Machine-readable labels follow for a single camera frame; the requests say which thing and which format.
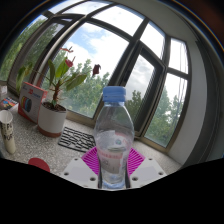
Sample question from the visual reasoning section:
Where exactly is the clear blue-capped water bottle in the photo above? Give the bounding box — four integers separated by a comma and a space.
93, 85, 136, 190

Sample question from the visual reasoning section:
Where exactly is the red and white printed box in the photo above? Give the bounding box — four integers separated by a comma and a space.
17, 81, 49, 124

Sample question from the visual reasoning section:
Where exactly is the dark-framed bay window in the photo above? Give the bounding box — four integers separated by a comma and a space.
0, 0, 193, 154

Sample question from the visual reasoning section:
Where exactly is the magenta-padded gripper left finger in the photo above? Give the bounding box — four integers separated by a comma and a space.
60, 146, 103, 190

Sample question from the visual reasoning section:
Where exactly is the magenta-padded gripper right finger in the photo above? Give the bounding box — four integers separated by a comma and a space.
124, 147, 167, 190

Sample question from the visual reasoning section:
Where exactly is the potted red-flowered plant white pot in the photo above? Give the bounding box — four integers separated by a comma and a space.
15, 46, 102, 138

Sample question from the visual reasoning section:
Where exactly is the black patterned openwork trivet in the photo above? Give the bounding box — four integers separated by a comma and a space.
57, 126, 97, 154

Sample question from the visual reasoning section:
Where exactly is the flat round red coaster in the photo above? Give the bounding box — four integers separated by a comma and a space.
27, 157, 52, 174

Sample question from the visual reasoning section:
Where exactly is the colourful flat book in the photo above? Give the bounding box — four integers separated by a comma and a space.
0, 96, 19, 111

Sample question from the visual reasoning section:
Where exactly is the white paper cup black print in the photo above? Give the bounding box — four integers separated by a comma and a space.
0, 109, 17, 155

